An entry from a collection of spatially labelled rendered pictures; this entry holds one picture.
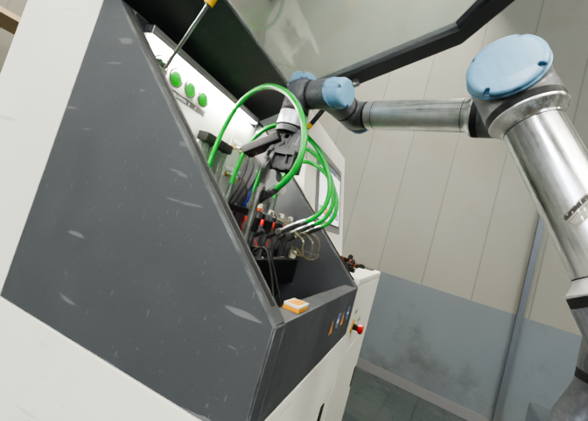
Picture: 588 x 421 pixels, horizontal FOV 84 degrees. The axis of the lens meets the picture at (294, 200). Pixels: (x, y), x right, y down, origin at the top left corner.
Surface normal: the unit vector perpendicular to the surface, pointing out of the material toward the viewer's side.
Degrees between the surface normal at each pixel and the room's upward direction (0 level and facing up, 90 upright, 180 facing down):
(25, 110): 90
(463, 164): 90
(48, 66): 90
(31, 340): 90
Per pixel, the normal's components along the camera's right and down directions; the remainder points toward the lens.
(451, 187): -0.46, -0.20
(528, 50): -0.67, -0.33
